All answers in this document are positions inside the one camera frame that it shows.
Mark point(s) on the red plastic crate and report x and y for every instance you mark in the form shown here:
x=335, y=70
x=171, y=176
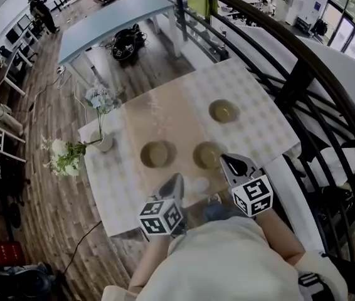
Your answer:
x=8, y=252

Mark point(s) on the beige checked tablecloth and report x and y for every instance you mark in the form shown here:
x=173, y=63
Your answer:
x=165, y=114

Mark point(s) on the person's right forearm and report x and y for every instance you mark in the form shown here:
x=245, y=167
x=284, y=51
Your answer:
x=281, y=240

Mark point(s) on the black bag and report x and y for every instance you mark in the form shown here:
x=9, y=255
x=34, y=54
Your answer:
x=17, y=282

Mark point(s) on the office desks with monitors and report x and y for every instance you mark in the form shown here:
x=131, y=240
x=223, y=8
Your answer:
x=11, y=64

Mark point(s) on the person's cream shirt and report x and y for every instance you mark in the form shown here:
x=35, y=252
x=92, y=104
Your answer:
x=227, y=262

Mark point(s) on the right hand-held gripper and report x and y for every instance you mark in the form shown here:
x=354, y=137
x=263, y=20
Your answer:
x=252, y=196

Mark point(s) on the olive green ceramic bowl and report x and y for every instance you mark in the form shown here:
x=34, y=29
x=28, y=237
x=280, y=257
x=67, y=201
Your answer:
x=205, y=155
x=223, y=111
x=155, y=154

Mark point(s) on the black metal railing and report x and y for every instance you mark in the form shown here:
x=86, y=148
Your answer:
x=180, y=8

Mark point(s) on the white power strip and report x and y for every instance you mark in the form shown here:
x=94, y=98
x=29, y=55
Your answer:
x=61, y=70

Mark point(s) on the white ceramic vase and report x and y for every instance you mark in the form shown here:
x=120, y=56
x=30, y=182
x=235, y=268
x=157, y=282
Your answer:
x=103, y=143

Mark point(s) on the person's blue jeans leg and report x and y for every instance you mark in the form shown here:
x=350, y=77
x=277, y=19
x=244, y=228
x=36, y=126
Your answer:
x=218, y=212

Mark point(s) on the light blue table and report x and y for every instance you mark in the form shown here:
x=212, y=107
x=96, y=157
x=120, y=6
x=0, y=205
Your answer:
x=108, y=24

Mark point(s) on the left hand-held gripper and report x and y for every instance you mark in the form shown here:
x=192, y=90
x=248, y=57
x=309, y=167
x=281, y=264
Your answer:
x=160, y=218

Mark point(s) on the person's left forearm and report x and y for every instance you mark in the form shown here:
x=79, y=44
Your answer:
x=147, y=262

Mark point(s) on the white artificial flower bunch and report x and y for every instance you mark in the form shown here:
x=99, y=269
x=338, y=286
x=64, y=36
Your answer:
x=66, y=158

